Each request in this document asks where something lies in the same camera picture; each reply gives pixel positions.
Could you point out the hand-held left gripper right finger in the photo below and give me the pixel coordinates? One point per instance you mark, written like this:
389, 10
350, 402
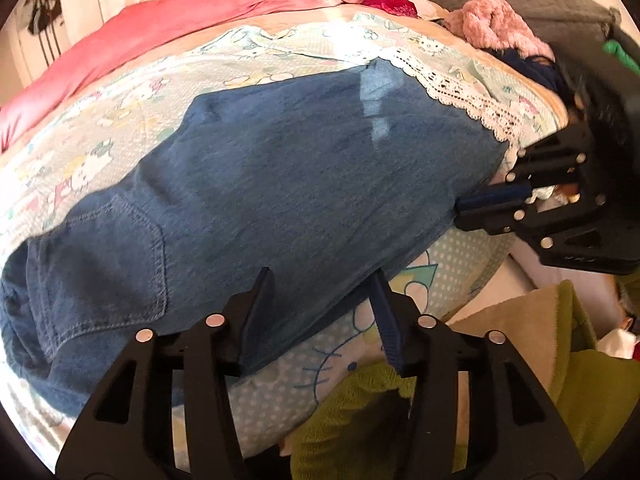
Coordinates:
387, 325

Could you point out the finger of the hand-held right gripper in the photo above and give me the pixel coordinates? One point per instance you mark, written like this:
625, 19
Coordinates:
550, 152
495, 200

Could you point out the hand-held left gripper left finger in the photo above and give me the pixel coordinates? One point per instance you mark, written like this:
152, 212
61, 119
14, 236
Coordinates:
255, 320

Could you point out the blue denim pants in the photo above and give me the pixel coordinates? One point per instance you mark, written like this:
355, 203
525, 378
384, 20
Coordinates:
300, 160

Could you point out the dark navy cloth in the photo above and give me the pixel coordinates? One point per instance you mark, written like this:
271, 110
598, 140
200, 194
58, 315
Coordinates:
540, 72

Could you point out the pink fluffy cloth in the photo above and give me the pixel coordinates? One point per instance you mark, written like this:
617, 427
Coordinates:
490, 22

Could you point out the green clothed person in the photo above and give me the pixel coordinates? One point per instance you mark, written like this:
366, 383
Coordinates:
590, 385

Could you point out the red floral cloth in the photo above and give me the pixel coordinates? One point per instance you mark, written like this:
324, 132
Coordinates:
392, 6

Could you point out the light blue cartoon printed blanket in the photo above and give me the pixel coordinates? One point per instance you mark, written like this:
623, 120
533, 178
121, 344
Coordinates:
150, 90

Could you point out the pink duvet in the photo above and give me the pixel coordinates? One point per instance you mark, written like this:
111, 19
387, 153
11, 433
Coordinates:
175, 20

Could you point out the dark hanging item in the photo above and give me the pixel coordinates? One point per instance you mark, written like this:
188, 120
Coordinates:
42, 17

